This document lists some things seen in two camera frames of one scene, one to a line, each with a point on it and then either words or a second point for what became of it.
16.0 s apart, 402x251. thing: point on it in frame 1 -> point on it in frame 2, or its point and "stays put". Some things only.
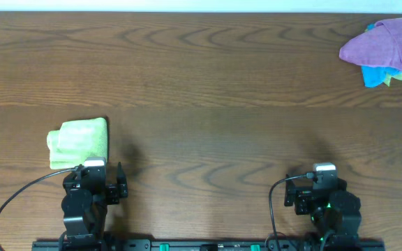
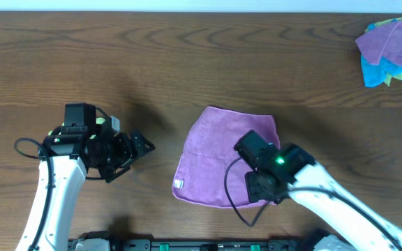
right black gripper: (303, 197) -> (253, 192)
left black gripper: (107, 189) -> (128, 151)
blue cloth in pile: (375, 75) stays put
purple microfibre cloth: (392, 42) -> (207, 148)
